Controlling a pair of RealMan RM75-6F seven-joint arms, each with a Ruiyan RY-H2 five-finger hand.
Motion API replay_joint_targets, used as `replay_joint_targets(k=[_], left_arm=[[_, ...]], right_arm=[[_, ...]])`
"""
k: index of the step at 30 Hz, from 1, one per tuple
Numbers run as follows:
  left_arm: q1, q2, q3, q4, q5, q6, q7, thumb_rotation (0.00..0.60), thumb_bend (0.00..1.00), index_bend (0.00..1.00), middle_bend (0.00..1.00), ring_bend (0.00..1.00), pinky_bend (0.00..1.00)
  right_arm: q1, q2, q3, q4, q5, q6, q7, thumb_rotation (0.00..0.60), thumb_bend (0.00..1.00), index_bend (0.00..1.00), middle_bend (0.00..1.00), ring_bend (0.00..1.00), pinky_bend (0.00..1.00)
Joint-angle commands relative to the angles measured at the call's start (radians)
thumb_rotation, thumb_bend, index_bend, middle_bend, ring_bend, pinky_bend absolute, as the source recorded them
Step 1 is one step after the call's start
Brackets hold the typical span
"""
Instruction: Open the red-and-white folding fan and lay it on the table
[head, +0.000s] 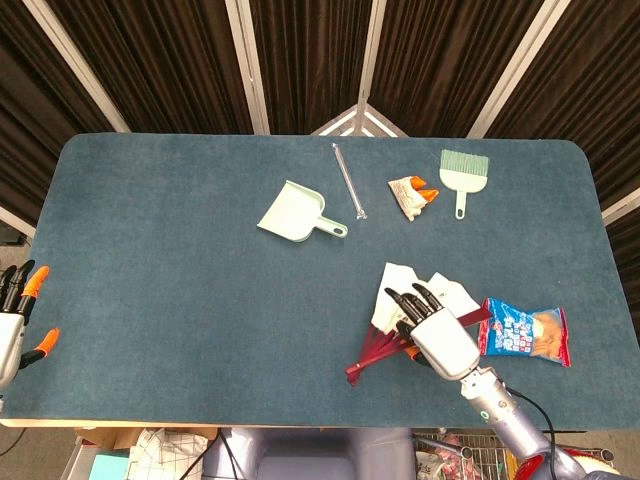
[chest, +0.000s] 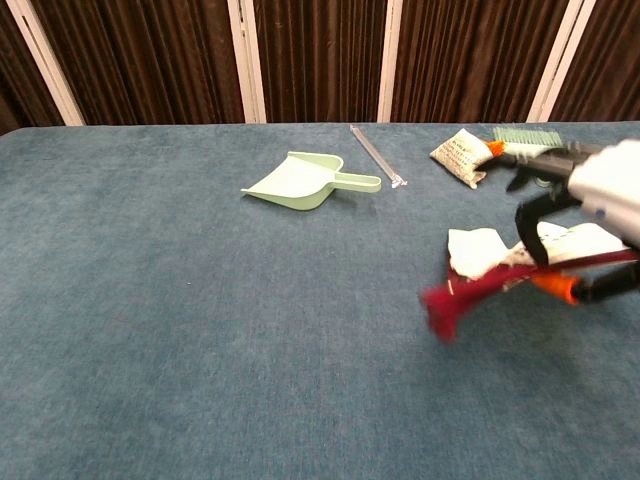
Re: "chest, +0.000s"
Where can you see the blue felt table cover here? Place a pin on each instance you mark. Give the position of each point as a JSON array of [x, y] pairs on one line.
[[200, 325]]

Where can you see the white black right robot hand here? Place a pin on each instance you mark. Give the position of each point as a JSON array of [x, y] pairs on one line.
[[612, 185]]

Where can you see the red ribbed paper folding fan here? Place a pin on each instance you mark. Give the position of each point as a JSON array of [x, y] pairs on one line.
[[475, 295]]

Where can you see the clear plastic tube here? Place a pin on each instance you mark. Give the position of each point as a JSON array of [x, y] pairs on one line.
[[377, 155]]

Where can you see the white screen frame post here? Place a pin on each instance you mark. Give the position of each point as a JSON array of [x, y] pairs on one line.
[[555, 60], [390, 60], [45, 65], [247, 60]]

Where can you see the dark brown curtain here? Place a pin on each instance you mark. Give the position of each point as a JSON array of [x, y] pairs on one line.
[[320, 50]]

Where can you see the light green plastic dustpan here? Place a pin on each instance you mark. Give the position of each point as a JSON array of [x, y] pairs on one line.
[[300, 182]]

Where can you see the light green hand brush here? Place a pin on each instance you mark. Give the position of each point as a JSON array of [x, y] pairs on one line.
[[525, 135]]

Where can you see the white orange snack packet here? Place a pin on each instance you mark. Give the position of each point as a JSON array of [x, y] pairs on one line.
[[457, 155]]

